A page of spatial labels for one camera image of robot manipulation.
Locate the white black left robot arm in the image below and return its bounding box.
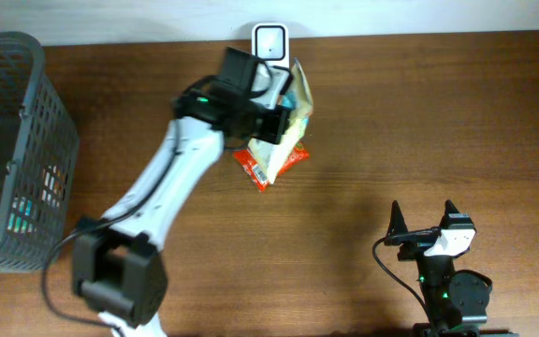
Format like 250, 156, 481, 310
71, 48, 294, 336

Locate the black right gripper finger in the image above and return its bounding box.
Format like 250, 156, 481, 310
440, 199, 459, 227
386, 200, 408, 237

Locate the grey plastic basket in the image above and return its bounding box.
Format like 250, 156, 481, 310
0, 32, 80, 273

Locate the white barcode scanner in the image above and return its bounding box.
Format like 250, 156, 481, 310
251, 22, 290, 68

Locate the cream blue chip bag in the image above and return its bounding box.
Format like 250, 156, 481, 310
248, 58, 313, 184

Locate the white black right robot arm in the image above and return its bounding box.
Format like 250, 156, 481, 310
371, 200, 514, 337

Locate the red snack packet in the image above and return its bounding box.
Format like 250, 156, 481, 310
233, 142, 310, 193

